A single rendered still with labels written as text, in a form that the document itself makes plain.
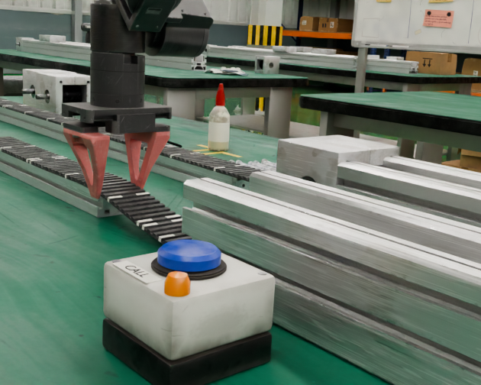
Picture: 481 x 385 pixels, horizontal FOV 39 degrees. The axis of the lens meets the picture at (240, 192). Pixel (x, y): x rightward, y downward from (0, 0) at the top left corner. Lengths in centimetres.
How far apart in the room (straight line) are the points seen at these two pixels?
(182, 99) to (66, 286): 267
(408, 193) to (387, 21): 340
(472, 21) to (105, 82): 312
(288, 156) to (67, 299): 31
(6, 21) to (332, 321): 1204
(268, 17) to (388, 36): 481
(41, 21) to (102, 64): 1195
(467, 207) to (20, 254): 40
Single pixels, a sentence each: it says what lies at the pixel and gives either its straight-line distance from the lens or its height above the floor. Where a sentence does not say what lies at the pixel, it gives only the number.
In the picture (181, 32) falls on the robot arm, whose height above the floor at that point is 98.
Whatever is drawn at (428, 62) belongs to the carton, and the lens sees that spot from 510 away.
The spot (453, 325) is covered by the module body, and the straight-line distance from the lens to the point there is 41.
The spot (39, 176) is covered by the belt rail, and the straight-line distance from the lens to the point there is 91.
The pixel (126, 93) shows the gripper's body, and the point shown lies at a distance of 72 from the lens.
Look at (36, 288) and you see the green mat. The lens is 57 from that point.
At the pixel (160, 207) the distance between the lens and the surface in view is 73.
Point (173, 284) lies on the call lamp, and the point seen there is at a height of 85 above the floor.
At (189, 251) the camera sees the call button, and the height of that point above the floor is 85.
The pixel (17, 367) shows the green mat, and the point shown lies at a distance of 45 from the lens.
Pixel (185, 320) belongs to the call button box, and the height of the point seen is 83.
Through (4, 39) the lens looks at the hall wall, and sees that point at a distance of 1241.
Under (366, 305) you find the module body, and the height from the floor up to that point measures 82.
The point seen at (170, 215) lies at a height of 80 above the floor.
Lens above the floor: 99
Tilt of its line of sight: 13 degrees down
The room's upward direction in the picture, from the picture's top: 3 degrees clockwise
